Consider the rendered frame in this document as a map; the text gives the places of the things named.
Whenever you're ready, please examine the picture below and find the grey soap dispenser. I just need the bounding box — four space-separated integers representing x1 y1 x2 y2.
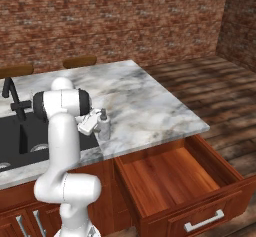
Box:
96 107 112 142

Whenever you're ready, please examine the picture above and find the silver drawer handle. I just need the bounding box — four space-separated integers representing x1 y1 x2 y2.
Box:
183 208 226 233

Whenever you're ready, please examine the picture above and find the silver cupboard handle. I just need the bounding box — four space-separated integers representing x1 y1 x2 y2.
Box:
32 209 48 237
15 214 28 237

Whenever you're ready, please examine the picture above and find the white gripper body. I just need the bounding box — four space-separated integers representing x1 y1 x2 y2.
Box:
77 113 102 136

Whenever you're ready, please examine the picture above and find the wooden island cabinet body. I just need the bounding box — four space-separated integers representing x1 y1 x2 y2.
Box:
0 158 143 237

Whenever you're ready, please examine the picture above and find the wooden cupboard door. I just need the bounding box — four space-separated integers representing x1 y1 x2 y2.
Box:
25 203 65 237
0 210 32 237

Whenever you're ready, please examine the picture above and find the black sink basin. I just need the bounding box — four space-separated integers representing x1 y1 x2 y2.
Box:
0 110 101 174

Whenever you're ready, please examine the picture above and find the open wooden drawer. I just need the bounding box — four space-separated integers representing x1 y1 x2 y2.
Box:
112 133 256 237

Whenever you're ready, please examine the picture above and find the black sink tap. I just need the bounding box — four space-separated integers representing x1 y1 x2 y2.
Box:
1 76 33 122

